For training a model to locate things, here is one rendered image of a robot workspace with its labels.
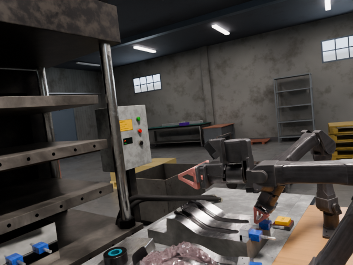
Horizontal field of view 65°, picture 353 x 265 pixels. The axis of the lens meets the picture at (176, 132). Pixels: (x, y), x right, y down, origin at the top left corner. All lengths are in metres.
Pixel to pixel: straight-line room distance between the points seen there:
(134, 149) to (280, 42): 9.33
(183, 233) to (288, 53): 9.72
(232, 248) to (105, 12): 1.28
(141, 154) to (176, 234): 0.73
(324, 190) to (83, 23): 1.34
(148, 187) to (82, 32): 2.34
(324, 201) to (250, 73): 9.63
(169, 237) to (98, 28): 1.08
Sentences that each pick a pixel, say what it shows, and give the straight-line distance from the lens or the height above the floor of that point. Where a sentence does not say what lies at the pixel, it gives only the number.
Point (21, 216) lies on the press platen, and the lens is 1.39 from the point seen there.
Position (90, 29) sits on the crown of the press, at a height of 1.84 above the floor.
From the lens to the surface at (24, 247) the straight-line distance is 1.41.
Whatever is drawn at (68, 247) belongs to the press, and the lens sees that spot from 1.60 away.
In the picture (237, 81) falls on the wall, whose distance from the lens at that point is 10.97.
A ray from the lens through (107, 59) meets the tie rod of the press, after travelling 1.59.
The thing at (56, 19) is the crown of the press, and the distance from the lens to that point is 1.43.
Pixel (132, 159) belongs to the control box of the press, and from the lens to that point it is 1.81.
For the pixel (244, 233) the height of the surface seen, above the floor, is 0.90.
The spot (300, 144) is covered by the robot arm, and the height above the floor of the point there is 1.21.
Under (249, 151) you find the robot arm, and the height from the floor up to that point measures 1.27.
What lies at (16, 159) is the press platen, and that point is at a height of 1.27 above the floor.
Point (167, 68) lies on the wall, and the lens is 12.27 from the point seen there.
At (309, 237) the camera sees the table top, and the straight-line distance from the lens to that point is 1.41.
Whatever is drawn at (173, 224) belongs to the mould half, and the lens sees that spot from 1.29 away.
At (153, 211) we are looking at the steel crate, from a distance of 3.53.
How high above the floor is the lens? 1.39
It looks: 4 degrees down
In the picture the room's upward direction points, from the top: 6 degrees counter-clockwise
